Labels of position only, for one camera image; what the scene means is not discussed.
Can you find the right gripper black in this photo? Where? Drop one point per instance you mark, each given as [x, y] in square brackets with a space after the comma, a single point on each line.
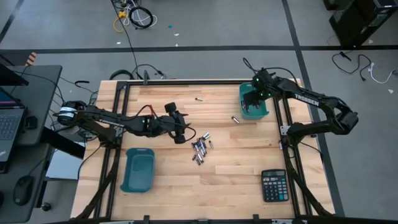
[265, 84]

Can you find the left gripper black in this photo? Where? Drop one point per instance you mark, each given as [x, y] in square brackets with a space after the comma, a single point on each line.
[164, 126]

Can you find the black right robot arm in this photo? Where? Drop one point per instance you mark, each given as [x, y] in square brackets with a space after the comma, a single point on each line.
[311, 99]

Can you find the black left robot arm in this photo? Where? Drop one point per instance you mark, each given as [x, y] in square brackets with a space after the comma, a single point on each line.
[112, 122]

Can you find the light teal plastic bin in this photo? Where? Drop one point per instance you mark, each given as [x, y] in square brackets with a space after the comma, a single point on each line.
[258, 114]

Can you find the Energizer Max silver battery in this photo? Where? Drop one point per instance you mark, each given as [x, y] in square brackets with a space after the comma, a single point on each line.
[200, 157]

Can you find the dark teal plastic bin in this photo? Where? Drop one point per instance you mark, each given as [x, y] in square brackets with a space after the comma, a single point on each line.
[138, 171]

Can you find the black desk calculator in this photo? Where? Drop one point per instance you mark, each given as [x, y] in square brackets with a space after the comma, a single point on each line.
[275, 189]

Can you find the black desk crossbar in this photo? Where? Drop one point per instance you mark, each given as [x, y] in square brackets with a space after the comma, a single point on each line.
[71, 151]

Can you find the black equipment case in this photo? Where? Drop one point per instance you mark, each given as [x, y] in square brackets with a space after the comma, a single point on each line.
[388, 15]
[351, 25]

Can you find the white box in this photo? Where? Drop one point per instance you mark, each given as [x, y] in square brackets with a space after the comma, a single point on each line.
[66, 169]

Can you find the dark grey side desk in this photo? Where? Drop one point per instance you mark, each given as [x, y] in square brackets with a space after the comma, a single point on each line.
[43, 93]

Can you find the small black desk device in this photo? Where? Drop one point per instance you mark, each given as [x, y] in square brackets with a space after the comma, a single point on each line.
[31, 122]

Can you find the black caster wheel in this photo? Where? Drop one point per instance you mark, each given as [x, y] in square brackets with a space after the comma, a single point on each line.
[46, 206]

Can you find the orange black striped marker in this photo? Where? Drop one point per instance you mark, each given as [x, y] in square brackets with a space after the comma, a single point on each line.
[31, 58]

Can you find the grey laptop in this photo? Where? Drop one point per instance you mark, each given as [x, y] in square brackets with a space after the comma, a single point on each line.
[9, 124]

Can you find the black computer mouse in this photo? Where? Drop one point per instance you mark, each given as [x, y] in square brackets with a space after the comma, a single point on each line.
[23, 190]

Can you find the black monitor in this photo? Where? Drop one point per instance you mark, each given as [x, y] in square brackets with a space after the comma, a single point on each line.
[11, 78]

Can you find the black frame clamp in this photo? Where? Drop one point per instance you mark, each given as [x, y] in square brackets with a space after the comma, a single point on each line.
[145, 77]

